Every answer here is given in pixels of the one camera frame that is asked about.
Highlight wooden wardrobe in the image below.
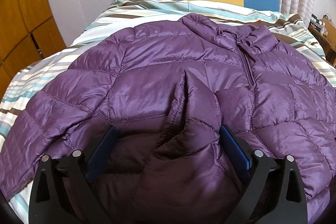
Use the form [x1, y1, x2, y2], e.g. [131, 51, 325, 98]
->
[0, 0, 66, 98]

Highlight striped bed cover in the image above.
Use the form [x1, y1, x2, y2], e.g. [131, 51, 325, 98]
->
[0, 0, 336, 224]

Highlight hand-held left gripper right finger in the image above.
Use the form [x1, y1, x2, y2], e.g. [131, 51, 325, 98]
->
[219, 124, 308, 224]

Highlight wooden bedside table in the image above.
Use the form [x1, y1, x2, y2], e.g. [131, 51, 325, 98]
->
[308, 18, 336, 67]

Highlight purple puffer jacket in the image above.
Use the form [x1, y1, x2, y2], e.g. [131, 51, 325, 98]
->
[0, 13, 336, 224]

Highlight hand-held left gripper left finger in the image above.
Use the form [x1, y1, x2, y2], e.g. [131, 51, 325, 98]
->
[28, 125, 118, 224]

